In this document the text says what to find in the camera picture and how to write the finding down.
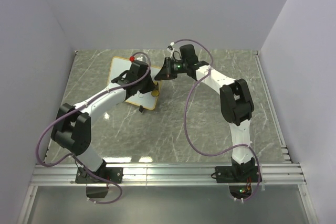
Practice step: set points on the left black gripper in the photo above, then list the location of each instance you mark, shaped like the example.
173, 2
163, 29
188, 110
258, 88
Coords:
150, 87

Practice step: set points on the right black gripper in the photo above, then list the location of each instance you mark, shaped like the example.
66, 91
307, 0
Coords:
166, 73

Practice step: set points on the yellow bone-shaped eraser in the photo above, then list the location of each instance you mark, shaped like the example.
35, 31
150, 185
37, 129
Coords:
156, 92

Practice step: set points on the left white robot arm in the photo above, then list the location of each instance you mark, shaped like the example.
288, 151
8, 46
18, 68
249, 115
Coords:
73, 128

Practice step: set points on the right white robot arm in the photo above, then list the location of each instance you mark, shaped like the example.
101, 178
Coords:
235, 102

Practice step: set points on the right black whiteboard foot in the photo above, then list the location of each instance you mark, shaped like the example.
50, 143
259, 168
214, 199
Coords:
141, 109

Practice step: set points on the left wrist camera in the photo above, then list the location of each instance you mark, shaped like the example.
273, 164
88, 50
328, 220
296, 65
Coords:
139, 57

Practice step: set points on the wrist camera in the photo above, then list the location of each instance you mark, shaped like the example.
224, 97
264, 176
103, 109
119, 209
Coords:
139, 57
171, 49

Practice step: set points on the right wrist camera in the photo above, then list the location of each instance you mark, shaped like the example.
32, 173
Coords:
171, 49

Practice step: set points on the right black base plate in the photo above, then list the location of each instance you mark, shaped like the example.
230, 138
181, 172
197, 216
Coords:
225, 174

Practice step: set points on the aluminium mounting rail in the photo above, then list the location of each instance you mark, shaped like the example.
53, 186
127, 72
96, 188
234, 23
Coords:
178, 174

